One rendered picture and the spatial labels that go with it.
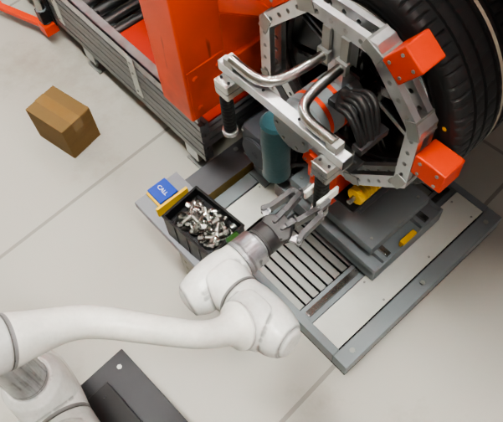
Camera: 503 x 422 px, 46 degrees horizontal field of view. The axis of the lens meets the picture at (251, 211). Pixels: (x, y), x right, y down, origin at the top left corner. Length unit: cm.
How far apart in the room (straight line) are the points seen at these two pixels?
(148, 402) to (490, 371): 114
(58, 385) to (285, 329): 63
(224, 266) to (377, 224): 93
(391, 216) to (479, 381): 62
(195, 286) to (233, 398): 88
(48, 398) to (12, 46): 205
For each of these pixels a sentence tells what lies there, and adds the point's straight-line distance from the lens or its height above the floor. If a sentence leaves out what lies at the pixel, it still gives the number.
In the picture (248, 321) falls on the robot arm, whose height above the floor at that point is 94.
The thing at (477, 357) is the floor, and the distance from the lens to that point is 223.
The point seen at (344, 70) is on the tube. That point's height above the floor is 100.
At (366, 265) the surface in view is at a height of 16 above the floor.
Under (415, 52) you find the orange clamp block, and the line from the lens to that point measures 129.
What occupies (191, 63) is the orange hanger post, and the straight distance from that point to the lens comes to 181.
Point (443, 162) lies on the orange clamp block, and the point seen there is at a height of 88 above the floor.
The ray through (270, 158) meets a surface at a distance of 175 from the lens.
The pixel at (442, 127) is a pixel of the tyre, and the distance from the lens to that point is 148.
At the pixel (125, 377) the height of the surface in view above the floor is 30.
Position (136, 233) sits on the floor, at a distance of 239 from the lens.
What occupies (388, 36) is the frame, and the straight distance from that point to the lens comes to 136.
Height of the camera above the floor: 204
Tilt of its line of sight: 59 degrees down
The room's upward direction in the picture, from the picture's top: 6 degrees counter-clockwise
